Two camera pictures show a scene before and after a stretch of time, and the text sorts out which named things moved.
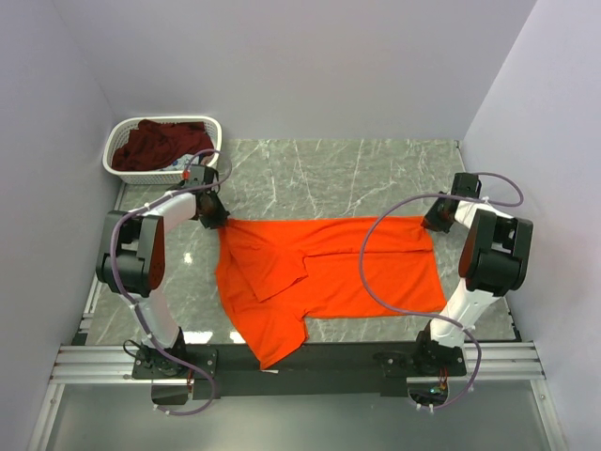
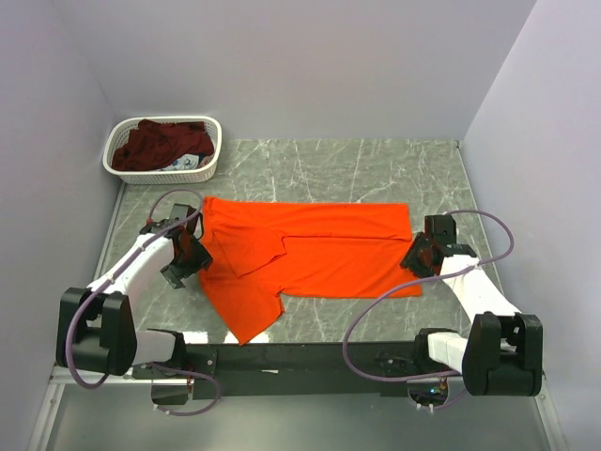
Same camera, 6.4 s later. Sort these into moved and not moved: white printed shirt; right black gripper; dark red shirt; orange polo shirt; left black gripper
Moved: right black gripper; orange polo shirt; left black gripper
Not moved: dark red shirt; white printed shirt
